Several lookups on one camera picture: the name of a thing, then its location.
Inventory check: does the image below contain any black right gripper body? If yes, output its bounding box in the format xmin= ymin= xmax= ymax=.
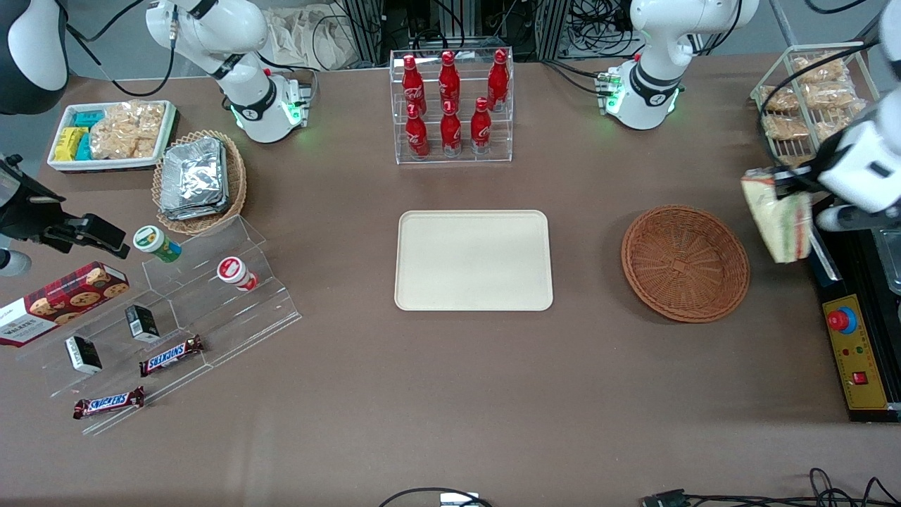
xmin=0 ymin=155 xmax=69 ymax=244

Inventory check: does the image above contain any triangle sandwich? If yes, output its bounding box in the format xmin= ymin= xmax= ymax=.
xmin=741 ymin=168 xmax=814 ymax=264

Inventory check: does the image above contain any white rectangular snack tray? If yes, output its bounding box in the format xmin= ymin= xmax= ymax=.
xmin=46 ymin=100 xmax=178 ymax=173

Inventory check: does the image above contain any brown round wicker basket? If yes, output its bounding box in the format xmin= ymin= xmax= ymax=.
xmin=621 ymin=204 xmax=751 ymax=324

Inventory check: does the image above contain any light wicker basket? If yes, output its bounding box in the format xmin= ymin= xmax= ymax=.
xmin=151 ymin=129 xmax=248 ymax=236

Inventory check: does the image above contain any beige plastic tray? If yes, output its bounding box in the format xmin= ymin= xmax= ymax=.
xmin=393 ymin=209 xmax=555 ymax=313

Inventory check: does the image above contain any wrapped bread pack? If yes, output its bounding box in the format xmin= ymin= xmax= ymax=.
xmin=762 ymin=85 xmax=801 ymax=114
xmin=813 ymin=106 xmax=863 ymax=142
xmin=790 ymin=53 xmax=850 ymax=85
xmin=802 ymin=81 xmax=857 ymax=111
xmin=763 ymin=114 xmax=811 ymax=142

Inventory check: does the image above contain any green lidded snack cup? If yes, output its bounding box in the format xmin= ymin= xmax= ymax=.
xmin=132 ymin=225 xmax=182 ymax=264

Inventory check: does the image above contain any red tartan cookie box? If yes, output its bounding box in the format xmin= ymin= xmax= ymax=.
xmin=0 ymin=261 xmax=131 ymax=348

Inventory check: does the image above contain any yellow snack pack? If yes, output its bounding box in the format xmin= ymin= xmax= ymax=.
xmin=53 ymin=127 xmax=88 ymax=162

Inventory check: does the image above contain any small black box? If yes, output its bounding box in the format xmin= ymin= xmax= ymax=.
xmin=125 ymin=303 xmax=161 ymax=344
xmin=65 ymin=335 xmax=103 ymax=375

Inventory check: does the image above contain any silver foil packets stack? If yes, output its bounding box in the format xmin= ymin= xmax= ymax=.
xmin=159 ymin=137 xmax=230 ymax=221

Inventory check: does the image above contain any black machine with yellow panel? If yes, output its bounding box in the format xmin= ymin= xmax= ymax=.
xmin=806 ymin=224 xmax=901 ymax=424

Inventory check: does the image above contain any bag of rice crackers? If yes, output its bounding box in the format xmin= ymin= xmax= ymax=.
xmin=89 ymin=100 xmax=167 ymax=161

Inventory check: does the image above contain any red lidded snack cup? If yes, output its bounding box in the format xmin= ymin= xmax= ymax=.
xmin=216 ymin=256 xmax=259 ymax=292

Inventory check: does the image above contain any red emergency stop button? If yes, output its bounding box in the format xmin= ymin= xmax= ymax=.
xmin=827 ymin=307 xmax=859 ymax=336

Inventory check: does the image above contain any snickers chocolate bar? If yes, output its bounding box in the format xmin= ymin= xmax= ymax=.
xmin=73 ymin=385 xmax=146 ymax=421
xmin=139 ymin=334 xmax=206 ymax=378

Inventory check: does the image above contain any clear acrylic stepped stand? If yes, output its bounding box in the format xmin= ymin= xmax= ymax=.
xmin=15 ymin=214 xmax=303 ymax=437

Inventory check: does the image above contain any beige cloth bag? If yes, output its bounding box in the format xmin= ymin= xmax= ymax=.
xmin=263 ymin=4 xmax=358 ymax=72

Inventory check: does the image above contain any red cola bottle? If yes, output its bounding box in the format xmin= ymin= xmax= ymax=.
xmin=439 ymin=50 xmax=462 ymax=113
xmin=402 ymin=54 xmax=427 ymax=118
xmin=440 ymin=100 xmax=463 ymax=158
xmin=487 ymin=48 xmax=510 ymax=113
xmin=470 ymin=96 xmax=493 ymax=155
xmin=405 ymin=104 xmax=431 ymax=160

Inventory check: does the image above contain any clear acrylic bottle rack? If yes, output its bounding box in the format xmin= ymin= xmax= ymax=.
xmin=389 ymin=46 xmax=515 ymax=166

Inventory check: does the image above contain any white wire rack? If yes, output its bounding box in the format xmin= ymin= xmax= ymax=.
xmin=750 ymin=41 xmax=882 ymax=171

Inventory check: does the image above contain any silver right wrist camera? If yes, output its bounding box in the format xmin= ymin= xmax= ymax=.
xmin=0 ymin=249 xmax=33 ymax=277

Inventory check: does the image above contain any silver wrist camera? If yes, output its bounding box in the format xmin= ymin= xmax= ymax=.
xmin=0 ymin=249 xmax=33 ymax=277
xmin=815 ymin=203 xmax=901 ymax=234

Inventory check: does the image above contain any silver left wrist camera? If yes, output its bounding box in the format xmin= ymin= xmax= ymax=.
xmin=815 ymin=203 xmax=901 ymax=234

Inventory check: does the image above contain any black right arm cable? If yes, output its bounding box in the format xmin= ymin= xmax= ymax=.
xmin=63 ymin=0 xmax=178 ymax=99

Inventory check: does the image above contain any black cable with connector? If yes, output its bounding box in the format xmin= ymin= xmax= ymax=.
xmin=639 ymin=467 xmax=901 ymax=507

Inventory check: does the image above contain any black looped cable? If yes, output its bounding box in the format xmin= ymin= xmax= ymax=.
xmin=378 ymin=487 xmax=495 ymax=507

